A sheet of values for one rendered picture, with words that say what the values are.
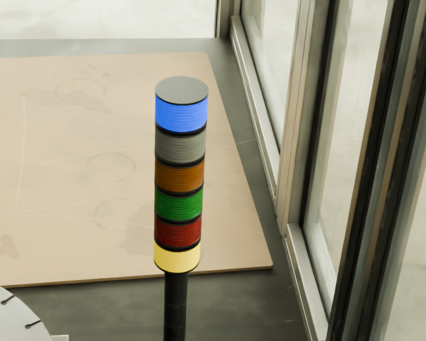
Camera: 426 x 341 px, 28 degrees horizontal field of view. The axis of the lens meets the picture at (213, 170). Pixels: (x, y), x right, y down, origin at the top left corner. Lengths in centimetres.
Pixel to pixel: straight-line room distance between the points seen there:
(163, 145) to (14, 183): 59
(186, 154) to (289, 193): 42
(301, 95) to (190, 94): 36
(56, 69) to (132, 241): 49
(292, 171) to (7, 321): 46
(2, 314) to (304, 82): 46
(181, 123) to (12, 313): 24
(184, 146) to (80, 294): 43
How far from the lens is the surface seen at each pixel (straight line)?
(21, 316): 81
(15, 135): 139
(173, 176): 74
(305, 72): 103
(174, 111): 70
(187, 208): 76
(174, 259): 80
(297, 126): 108
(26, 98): 149
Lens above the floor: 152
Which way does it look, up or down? 36 degrees down
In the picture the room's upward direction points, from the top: 3 degrees clockwise
